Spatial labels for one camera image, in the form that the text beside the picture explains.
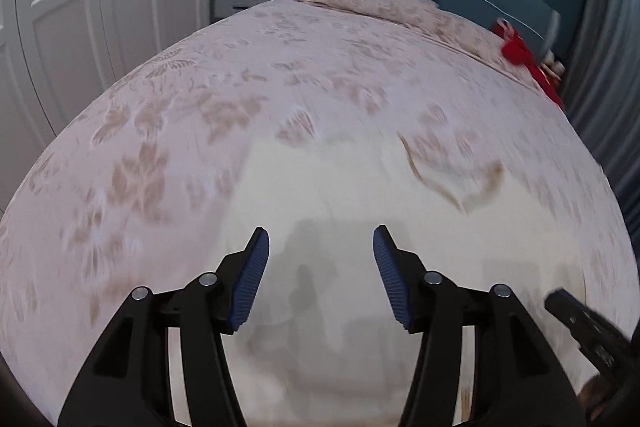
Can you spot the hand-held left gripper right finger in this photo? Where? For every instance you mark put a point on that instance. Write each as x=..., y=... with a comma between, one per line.
x=390, y=279

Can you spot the bed with floral bedspread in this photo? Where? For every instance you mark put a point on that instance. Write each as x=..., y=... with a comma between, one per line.
x=200, y=107

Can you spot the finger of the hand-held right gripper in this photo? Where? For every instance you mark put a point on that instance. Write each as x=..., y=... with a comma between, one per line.
x=565, y=304

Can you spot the grey curtain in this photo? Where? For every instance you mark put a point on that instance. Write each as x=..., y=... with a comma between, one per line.
x=605, y=72

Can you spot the cream quilted jacket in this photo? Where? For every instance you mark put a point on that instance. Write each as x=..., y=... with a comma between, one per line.
x=325, y=197

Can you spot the white panelled wardrobe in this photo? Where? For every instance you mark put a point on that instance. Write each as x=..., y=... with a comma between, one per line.
x=90, y=7

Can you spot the small patterned cloth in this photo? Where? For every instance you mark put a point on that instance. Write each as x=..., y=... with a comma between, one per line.
x=554, y=67

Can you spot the red cloth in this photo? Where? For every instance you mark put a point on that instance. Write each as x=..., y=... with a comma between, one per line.
x=517, y=49

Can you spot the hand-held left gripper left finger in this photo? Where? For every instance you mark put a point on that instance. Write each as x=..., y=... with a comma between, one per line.
x=252, y=274

